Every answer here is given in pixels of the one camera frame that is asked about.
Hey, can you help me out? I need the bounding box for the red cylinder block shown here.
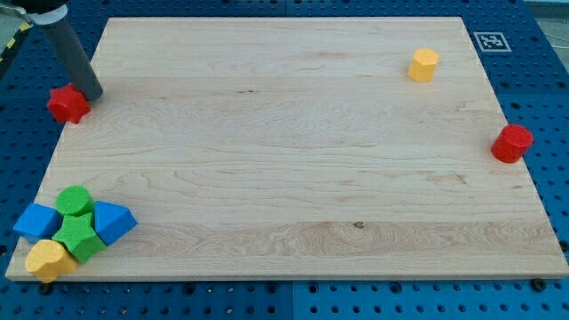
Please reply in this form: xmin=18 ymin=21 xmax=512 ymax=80
xmin=491 ymin=124 xmax=533 ymax=164

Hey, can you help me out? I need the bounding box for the black robot arm end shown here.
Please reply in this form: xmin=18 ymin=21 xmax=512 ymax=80
xmin=9 ymin=0 xmax=68 ymax=14

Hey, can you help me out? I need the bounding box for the yellow heart block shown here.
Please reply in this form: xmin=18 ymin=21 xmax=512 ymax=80
xmin=25 ymin=240 xmax=79 ymax=284

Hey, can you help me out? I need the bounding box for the light wooden board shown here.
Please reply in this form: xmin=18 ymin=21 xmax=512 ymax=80
xmin=36 ymin=17 xmax=568 ymax=282

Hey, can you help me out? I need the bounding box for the blue triangular prism block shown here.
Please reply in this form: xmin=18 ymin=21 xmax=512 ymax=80
xmin=94 ymin=201 xmax=138 ymax=246

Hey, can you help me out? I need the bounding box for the yellow hexagon block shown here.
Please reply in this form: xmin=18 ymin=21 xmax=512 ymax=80
xmin=407 ymin=48 xmax=440 ymax=83

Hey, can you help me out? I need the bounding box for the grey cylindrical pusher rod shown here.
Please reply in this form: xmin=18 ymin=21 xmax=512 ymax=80
xmin=29 ymin=4 xmax=103 ymax=101

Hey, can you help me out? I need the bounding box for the green cylinder block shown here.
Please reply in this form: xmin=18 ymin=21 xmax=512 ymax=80
xmin=55 ymin=185 xmax=94 ymax=216

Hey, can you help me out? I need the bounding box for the green star block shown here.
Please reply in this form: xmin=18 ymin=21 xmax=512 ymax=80
xmin=52 ymin=212 xmax=107 ymax=264

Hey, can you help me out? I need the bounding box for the white fiducial marker tag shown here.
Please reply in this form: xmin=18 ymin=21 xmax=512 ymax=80
xmin=473 ymin=31 xmax=511 ymax=52

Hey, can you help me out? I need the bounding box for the blue cube block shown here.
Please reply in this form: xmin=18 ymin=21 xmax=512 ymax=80
xmin=13 ymin=203 xmax=62 ymax=244

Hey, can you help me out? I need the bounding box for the red star block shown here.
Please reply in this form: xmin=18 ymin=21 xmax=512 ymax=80
xmin=47 ymin=84 xmax=92 ymax=124

